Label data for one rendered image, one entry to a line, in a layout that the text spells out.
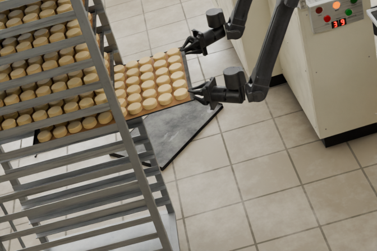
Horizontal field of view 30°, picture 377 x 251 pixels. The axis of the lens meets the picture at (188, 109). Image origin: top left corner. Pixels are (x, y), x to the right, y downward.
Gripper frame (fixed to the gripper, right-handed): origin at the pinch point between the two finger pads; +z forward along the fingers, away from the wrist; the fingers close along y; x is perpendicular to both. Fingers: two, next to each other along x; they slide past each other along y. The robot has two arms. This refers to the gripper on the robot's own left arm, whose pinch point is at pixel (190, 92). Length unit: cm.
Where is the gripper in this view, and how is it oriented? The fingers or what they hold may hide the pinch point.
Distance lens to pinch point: 249.1
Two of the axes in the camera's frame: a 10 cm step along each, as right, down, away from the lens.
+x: -3.9, 5.9, -7.1
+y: -2.1, -8.1, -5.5
